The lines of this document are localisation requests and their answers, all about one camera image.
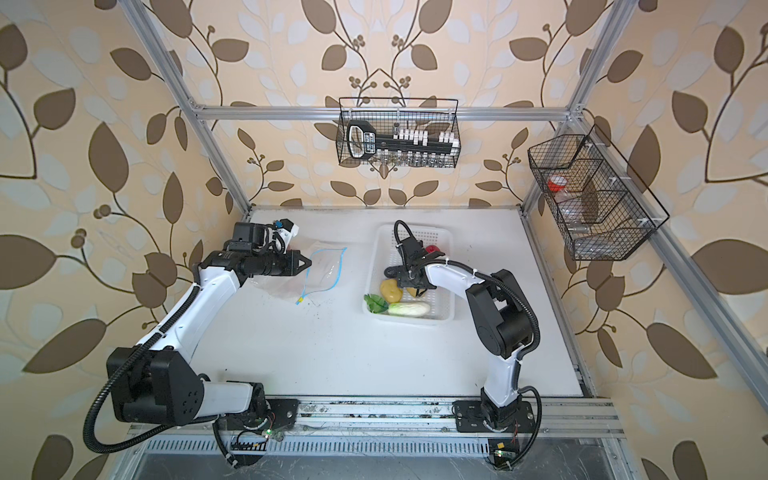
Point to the black wire basket back wall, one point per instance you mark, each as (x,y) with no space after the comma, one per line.
(433,113)

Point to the clear zip top bag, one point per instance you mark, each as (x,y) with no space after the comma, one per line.
(322,275)

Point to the black white tool in basket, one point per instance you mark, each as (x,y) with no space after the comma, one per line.
(363,141)

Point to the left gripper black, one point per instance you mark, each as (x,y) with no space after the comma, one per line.
(291,267)

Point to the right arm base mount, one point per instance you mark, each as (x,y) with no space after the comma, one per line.
(519,423)

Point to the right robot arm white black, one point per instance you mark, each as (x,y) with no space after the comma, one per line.
(502,316)

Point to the yellow potato left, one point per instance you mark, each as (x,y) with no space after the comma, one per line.
(390,291)

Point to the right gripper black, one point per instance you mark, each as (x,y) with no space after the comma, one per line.
(402,275)

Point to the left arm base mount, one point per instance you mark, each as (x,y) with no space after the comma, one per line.
(243,439)

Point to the black wire basket wall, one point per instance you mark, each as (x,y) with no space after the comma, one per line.
(433,113)
(608,210)

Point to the white radish green leaves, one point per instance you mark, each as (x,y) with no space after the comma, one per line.
(379,305)

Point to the white plastic perforated basket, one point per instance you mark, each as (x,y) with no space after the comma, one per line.
(386,255)

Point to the red capped bottle in basket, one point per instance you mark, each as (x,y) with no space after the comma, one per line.
(557,184)

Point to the aluminium frame rail front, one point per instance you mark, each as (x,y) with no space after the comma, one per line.
(563,417)

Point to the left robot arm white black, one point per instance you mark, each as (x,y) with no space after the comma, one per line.
(154,383)

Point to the black wire basket right wall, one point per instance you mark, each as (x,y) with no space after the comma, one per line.
(608,210)

